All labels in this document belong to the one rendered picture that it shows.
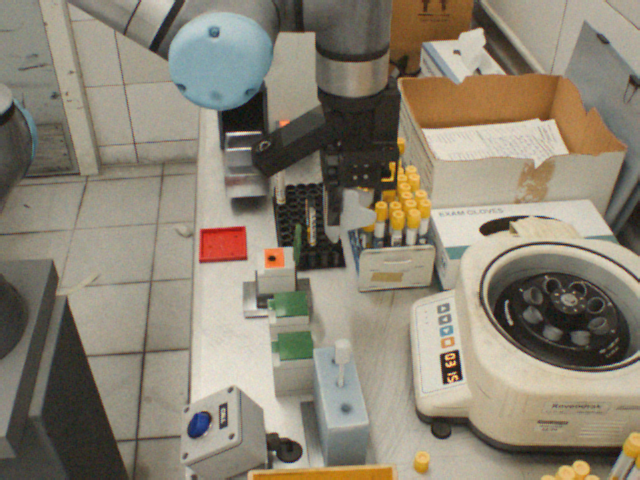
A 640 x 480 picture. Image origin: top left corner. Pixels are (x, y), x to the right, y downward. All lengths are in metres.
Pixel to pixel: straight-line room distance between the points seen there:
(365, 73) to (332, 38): 0.05
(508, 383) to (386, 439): 0.16
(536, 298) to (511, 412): 0.15
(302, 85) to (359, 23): 0.51
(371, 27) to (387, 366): 0.40
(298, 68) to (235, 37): 0.63
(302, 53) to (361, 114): 0.41
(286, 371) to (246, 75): 0.37
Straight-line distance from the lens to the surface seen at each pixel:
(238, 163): 1.08
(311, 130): 0.72
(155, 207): 2.56
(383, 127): 0.73
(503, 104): 1.19
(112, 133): 2.76
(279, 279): 0.85
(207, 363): 0.84
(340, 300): 0.91
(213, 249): 0.99
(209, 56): 0.52
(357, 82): 0.68
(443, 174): 0.93
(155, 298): 2.20
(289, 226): 0.99
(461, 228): 0.93
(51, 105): 2.67
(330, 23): 0.66
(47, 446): 0.90
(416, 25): 1.55
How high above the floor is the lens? 1.52
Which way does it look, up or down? 40 degrees down
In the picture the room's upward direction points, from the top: straight up
